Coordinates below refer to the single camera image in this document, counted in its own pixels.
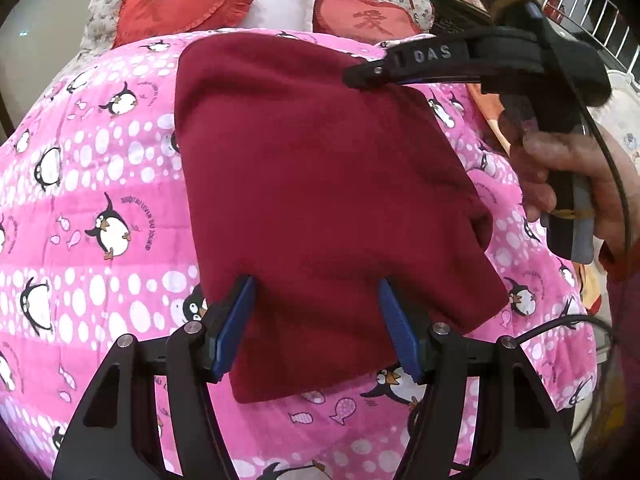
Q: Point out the person's right hand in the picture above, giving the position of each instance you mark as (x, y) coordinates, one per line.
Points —
(537, 170)

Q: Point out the person's right forearm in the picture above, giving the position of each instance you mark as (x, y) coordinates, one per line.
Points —
(625, 340)

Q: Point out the dark red knit garment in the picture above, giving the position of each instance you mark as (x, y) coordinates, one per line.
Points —
(310, 185)

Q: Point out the floral bed sheet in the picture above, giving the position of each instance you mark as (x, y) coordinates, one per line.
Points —
(100, 15)

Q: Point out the dark bed frame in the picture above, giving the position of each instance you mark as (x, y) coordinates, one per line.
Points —
(450, 5)

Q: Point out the white pillow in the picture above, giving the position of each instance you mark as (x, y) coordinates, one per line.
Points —
(280, 0)

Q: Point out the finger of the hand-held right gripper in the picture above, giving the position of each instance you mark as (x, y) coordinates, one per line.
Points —
(367, 72)

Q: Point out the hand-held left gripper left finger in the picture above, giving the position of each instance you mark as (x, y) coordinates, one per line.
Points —
(232, 330)

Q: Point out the white metal railing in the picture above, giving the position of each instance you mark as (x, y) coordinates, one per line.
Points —
(600, 15)

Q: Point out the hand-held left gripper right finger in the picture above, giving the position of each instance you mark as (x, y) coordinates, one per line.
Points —
(400, 332)

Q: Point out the red heart-shaped pillow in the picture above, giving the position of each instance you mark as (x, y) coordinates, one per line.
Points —
(365, 15)
(175, 5)

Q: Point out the pink penguin print blanket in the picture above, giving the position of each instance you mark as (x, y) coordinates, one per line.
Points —
(100, 160)

